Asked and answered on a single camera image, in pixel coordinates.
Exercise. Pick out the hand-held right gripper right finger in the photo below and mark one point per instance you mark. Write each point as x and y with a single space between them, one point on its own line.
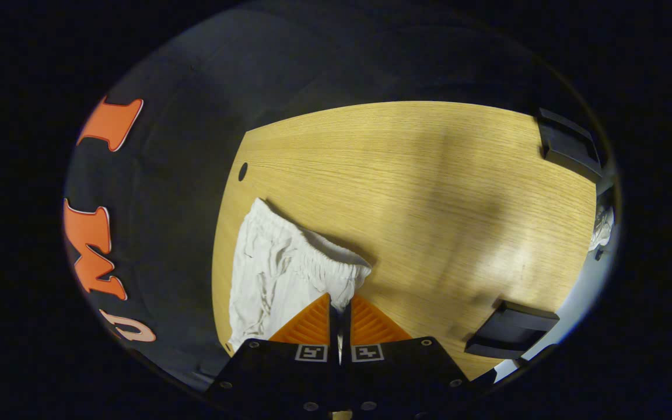
394 373

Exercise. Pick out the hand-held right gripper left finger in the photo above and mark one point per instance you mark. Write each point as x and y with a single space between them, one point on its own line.
289 373

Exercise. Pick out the black plastic block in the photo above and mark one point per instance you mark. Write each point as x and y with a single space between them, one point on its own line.
569 146
511 329

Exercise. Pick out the white crumpled cloth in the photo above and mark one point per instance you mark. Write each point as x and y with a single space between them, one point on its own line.
602 230

